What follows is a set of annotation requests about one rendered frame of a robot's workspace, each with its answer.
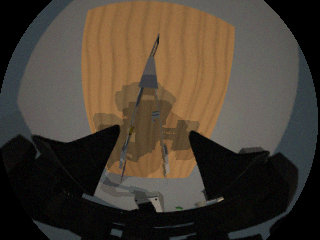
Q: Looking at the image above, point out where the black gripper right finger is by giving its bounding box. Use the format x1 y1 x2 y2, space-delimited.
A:
188 129 271 200

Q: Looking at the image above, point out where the grey cylinder with orange lid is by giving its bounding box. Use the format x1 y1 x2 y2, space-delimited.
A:
195 200 205 208

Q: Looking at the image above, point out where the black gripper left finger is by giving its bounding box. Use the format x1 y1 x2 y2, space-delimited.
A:
31 124 120 197

